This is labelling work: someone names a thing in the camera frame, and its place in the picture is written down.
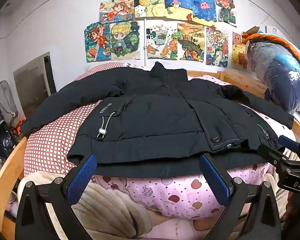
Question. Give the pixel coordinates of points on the group of colourful wall drawings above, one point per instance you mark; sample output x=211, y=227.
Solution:
x=165, y=27

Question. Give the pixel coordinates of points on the grey metal door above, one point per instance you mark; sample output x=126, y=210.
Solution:
x=35, y=80

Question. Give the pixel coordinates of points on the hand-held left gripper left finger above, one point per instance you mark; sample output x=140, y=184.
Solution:
x=83, y=177

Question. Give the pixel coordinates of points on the white wall pipe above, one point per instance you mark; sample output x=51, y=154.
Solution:
x=146, y=42

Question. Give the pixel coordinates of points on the electric standing fan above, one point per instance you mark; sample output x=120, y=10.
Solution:
x=6, y=100

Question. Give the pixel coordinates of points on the wooden bed frame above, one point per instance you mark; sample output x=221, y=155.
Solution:
x=0, y=180

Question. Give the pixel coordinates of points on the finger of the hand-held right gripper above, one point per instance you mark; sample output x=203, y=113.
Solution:
x=270, y=152
x=288, y=142

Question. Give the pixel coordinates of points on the pink fruit-print bed sheet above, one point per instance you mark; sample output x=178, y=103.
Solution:
x=165, y=190

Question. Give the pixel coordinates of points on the plastic-wrapped blue bedding bundle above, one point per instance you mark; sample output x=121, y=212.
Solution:
x=277, y=75

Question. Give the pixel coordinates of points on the orange and blue plush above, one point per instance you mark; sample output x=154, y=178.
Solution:
x=277, y=41

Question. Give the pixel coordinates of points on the cream fleece blanket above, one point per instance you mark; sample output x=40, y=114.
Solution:
x=102, y=205

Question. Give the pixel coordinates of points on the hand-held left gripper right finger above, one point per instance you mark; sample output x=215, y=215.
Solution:
x=212, y=177

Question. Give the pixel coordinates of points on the red checkered quilt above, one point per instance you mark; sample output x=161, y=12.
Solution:
x=52, y=140

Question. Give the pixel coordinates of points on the orange toy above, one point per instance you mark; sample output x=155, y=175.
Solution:
x=17, y=127

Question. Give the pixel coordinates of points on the black padded jacket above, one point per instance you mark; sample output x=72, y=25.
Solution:
x=152, y=115

